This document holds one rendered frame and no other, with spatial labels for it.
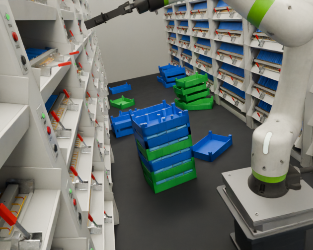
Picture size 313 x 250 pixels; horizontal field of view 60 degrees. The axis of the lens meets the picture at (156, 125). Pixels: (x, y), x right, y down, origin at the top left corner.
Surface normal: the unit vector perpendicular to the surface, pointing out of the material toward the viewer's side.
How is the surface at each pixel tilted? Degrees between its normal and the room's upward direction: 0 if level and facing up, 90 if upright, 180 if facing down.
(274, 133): 14
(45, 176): 90
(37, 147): 90
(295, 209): 5
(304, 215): 90
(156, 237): 0
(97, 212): 19
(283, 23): 88
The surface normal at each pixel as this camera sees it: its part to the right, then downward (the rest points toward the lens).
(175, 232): -0.17, -0.91
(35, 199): 0.15, -0.93
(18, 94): 0.18, 0.36
